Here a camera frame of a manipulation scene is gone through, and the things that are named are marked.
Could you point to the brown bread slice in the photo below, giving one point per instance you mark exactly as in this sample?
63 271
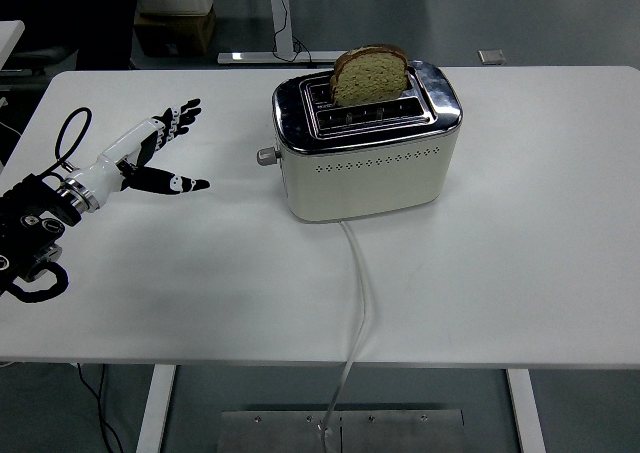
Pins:
370 80

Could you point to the cream and chrome toaster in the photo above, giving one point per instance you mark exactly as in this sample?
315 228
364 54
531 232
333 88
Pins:
370 183

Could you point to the white side table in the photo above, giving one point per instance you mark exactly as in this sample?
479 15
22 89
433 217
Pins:
9 35

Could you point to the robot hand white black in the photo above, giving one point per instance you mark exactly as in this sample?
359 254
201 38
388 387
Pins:
102 173

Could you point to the white desk stand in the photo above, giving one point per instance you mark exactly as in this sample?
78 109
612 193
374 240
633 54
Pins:
280 13

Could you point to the brown cardboard box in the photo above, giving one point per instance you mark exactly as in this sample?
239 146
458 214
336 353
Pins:
175 35

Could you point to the grey toaster lever knob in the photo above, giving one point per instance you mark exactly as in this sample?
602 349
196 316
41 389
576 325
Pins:
266 156

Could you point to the white table leg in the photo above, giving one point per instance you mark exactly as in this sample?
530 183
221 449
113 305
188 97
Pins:
155 408
526 413

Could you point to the grey floor socket plate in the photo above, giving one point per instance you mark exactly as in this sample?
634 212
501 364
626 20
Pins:
492 56

